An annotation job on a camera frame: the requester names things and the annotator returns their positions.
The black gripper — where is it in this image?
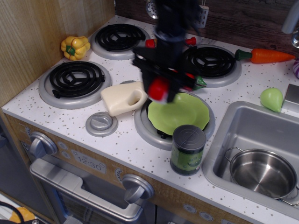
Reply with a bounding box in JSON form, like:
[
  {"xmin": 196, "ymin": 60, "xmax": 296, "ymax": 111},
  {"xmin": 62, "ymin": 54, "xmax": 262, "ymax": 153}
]
[{"xmin": 133, "ymin": 39, "xmax": 196, "ymax": 103}]

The red white toy sushi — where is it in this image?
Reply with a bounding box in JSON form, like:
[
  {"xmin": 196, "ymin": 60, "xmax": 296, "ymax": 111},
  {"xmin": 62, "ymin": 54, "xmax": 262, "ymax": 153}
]
[{"xmin": 148, "ymin": 77, "xmax": 170, "ymax": 104}]

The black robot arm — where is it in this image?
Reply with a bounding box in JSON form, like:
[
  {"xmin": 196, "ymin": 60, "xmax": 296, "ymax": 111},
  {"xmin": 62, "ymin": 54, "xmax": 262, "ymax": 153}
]
[{"xmin": 133, "ymin": 0, "xmax": 204, "ymax": 104}]

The light green plate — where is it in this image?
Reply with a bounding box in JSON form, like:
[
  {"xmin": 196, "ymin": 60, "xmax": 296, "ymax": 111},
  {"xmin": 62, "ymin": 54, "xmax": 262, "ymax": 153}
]
[{"xmin": 147, "ymin": 92, "xmax": 210, "ymax": 135}]

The red toy chili pepper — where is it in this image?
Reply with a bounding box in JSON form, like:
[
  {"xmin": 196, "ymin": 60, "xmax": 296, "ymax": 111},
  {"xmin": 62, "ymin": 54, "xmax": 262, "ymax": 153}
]
[{"xmin": 184, "ymin": 73, "xmax": 206, "ymax": 91}]

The red toy ketchup bottle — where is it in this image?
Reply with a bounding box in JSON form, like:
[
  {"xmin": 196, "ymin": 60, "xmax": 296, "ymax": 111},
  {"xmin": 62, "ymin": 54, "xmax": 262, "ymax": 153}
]
[{"xmin": 145, "ymin": 37, "xmax": 197, "ymax": 49}]

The cream toy detergent bottle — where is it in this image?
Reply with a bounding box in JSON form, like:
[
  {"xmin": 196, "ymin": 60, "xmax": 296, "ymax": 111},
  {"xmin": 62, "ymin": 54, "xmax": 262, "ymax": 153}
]
[{"xmin": 100, "ymin": 81, "xmax": 148, "ymax": 117}]

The front right stove burner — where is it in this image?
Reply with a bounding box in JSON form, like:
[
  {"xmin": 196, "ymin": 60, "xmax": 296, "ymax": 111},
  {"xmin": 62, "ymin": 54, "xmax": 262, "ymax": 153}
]
[{"xmin": 134, "ymin": 91, "xmax": 215, "ymax": 151}]

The stove burner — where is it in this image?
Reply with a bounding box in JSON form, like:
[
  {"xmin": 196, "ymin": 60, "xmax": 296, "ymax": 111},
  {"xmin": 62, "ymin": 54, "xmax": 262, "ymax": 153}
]
[
  {"xmin": 183, "ymin": 45, "xmax": 242, "ymax": 88},
  {"xmin": 39, "ymin": 61, "xmax": 112, "ymax": 110},
  {"xmin": 91, "ymin": 23, "xmax": 150, "ymax": 60},
  {"xmin": 134, "ymin": 91, "xmax": 215, "ymax": 151}
]

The back right stove burner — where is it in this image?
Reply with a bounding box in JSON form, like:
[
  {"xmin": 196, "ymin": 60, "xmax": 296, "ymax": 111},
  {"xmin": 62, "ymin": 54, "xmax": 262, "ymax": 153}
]
[{"xmin": 183, "ymin": 45, "xmax": 242, "ymax": 88}]

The back left stove burner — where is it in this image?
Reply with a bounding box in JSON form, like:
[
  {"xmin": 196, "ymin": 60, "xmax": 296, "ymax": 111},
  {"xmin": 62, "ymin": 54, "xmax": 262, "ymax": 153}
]
[{"xmin": 91, "ymin": 23, "xmax": 150, "ymax": 60}]

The green labelled toy can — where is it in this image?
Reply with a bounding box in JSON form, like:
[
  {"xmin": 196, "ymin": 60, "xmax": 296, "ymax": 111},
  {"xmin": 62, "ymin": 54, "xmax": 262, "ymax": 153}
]
[{"xmin": 170, "ymin": 125, "xmax": 206, "ymax": 176}]

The hanging metal spatula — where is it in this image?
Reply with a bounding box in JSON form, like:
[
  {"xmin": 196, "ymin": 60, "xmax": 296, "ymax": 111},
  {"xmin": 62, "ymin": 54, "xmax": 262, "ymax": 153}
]
[{"xmin": 198, "ymin": 5, "xmax": 209, "ymax": 28}]

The hanging metal strainer spoon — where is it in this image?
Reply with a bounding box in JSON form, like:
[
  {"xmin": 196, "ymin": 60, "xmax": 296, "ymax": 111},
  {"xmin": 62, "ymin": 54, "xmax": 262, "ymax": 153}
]
[{"xmin": 145, "ymin": 0, "xmax": 158, "ymax": 19}]

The lower grey stovetop knob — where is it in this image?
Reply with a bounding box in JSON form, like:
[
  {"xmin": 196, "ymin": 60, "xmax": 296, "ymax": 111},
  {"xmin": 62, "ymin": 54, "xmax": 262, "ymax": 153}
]
[{"xmin": 85, "ymin": 112, "xmax": 118, "ymax": 137}]

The front left stove burner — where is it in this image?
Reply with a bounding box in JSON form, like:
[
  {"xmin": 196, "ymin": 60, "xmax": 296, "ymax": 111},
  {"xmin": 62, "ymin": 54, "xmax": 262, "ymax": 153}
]
[{"xmin": 39, "ymin": 61, "xmax": 112, "ymax": 110}]

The silver sink basin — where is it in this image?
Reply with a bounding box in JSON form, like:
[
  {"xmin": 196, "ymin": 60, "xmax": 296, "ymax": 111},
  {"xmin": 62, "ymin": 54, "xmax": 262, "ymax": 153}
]
[{"xmin": 203, "ymin": 101, "xmax": 299, "ymax": 219}]

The yellow toy bell pepper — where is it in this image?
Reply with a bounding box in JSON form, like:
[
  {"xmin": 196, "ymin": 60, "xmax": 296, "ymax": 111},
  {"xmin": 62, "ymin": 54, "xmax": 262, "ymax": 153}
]
[{"xmin": 60, "ymin": 36, "xmax": 91, "ymax": 61}]

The orange toy carrot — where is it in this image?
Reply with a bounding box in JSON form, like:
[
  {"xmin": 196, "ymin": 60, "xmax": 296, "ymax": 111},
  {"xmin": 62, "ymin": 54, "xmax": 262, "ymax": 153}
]
[{"xmin": 235, "ymin": 49, "xmax": 296, "ymax": 63}]

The oven clock display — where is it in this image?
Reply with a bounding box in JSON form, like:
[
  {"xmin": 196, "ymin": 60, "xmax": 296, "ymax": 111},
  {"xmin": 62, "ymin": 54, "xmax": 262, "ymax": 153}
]
[{"xmin": 71, "ymin": 149, "xmax": 107, "ymax": 174}]

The right grey oven knob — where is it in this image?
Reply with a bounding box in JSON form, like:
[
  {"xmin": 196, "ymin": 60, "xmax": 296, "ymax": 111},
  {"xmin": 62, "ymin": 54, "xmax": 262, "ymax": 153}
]
[{"xmin": 122, "ymin": 174, "xmax": 155, "ymax": 205}]

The grey oven knob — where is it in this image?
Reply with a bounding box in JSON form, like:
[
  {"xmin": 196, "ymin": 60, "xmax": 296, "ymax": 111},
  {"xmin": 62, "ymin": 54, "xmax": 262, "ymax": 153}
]
[
  {"xmin": 122, "ymin": 174, "xmax": 155, "ymax": 205},
  {"xmin": 29, "ymin": 131, "xmax": 58, "ymax": 159}
]

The light green toy pear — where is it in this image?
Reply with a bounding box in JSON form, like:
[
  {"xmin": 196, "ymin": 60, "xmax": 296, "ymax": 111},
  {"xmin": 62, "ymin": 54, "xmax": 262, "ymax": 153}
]
[{"xmin": 260, "ymin": 88, "xmax": 283, "ymax": 112}]

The purple toy onion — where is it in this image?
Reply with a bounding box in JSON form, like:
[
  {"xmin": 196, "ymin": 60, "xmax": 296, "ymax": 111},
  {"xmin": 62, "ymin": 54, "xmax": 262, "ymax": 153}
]
[{"xmin": 292, "ymin": 58, "xmax": 299, "ymax": 78}]

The steel pot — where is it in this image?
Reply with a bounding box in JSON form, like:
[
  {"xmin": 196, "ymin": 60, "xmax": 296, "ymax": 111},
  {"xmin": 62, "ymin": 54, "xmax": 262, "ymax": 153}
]
[{"xmin": 224, "ymin": 147, "xmax": 299, "ymax": 207}]

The left grey oven knob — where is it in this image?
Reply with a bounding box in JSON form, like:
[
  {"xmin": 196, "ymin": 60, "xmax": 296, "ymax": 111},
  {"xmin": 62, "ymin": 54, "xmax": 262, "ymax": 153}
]
[{"xmin": 29, "ymin": 131, "xmax": 58, "ymax": 159}]

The silver faucet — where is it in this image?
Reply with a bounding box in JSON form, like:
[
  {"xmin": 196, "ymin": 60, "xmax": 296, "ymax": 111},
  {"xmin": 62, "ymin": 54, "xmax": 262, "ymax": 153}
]
[{"xmin": 281, "ymin": 0, "xmax": 299, "ymax": 48}]

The yellow object on floor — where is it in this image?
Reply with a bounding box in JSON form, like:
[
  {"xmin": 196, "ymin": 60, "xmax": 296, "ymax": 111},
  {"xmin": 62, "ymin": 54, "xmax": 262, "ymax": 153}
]
[{"xmin": 9, "ymin": 206, "xmax": 36, "ymax": 222}]

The grey oven door handle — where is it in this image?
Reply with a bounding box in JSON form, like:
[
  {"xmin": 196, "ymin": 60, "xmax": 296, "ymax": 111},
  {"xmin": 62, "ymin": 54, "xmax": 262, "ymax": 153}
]
[{"xmin": 30, "ymin": 159, "xmax": 143, "ymax": 224}]

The black cable on floor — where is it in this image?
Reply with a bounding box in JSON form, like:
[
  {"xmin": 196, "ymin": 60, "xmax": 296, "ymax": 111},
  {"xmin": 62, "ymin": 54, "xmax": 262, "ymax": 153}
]
[{"xmin": 0, "ymin": 202, "xmax": 26, "ymax": 222}]

